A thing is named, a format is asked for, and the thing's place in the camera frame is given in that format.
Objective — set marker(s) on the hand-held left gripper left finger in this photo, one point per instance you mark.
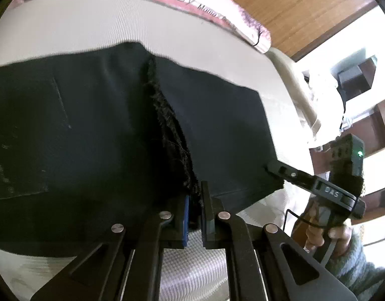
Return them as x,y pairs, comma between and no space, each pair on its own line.
185,222

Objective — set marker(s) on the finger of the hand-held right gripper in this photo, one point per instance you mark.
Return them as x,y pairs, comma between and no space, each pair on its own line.
289,174

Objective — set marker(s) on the person's right forearm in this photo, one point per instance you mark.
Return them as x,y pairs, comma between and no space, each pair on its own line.
365,266

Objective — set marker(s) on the dark wooden frame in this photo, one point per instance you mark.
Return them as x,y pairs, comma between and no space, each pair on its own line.
336,33

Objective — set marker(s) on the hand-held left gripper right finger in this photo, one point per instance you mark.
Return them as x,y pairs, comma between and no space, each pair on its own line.
208,222

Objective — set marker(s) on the dark cloth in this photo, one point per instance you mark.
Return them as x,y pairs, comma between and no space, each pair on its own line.
342,100

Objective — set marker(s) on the person's right hand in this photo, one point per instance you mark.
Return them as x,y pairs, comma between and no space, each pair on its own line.
336,235

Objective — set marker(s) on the beige blanket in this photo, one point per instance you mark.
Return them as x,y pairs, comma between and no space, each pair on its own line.
293,78

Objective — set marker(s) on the black pants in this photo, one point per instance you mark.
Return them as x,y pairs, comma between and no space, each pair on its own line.
85,131

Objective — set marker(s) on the white dotted cloth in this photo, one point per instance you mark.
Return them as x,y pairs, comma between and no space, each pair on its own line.
321,100

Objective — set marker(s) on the pink printed blanket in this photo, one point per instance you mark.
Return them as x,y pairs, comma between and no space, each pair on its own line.
211,6

